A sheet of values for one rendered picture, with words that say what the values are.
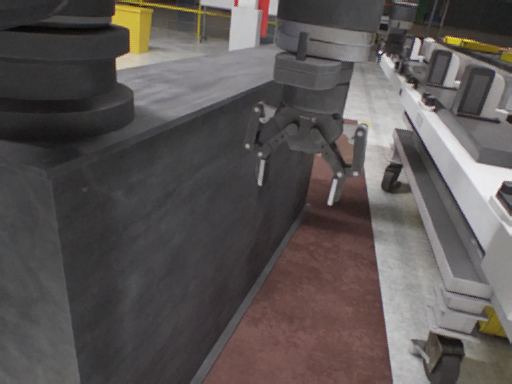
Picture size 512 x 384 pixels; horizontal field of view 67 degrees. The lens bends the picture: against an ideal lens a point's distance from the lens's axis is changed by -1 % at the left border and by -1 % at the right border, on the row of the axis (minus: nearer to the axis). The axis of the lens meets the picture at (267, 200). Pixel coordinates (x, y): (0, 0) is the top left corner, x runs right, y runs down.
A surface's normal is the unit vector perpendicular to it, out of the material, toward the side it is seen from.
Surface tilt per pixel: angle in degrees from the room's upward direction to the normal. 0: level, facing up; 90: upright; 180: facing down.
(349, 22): 90
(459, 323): 90
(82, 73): 90
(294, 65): 90
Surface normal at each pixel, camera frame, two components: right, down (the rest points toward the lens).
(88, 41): 0.80, 0.37
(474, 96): -0.18, 0.43
